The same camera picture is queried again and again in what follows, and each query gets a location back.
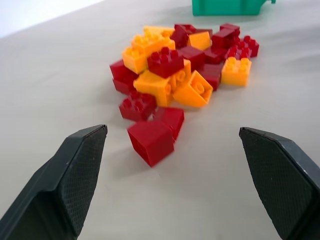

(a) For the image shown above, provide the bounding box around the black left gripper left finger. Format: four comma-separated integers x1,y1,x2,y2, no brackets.
0,124,108,240

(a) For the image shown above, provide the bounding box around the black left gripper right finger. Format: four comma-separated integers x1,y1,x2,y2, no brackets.
238,126,320,240

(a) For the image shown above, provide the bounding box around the green plastic bin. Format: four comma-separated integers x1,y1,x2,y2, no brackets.
191,0,277,17

